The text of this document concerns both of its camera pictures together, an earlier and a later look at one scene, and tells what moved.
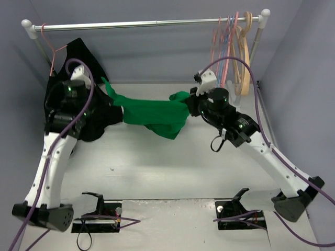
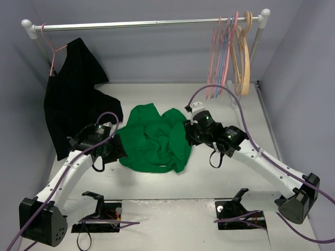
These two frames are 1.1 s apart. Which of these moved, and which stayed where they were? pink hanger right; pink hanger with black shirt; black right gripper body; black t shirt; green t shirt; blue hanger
Moved: green t shirt; black right gripper body
Stayed: blue hanger; pink hanger right; black t shirt; pink hanger with black shirt
